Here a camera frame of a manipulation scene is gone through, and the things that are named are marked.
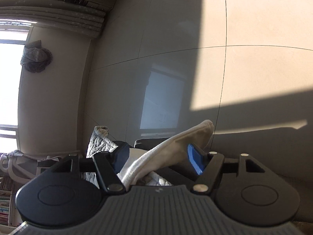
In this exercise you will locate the white bookshelf with books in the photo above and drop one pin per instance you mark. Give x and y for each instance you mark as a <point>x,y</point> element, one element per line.
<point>6,200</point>

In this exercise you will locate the grey checked quilted bedspread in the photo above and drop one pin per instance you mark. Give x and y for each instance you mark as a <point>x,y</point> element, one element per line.
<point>105,151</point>

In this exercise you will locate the grey hat on wall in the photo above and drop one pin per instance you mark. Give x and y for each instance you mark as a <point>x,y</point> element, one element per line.
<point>35,58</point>

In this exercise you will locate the beige patterned curtain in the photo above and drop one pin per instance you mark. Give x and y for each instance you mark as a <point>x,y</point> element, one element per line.
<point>57,14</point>

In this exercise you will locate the white Winnie the Pooh sweatshirt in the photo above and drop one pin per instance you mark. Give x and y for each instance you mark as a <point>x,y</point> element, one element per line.
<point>203,131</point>

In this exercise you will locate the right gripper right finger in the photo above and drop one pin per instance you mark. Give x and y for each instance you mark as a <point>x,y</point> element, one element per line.
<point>243,189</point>

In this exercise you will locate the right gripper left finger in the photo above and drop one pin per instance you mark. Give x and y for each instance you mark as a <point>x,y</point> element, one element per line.
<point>72,190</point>

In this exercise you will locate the white office chair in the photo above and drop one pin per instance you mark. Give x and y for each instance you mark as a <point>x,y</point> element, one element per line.
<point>22,168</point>

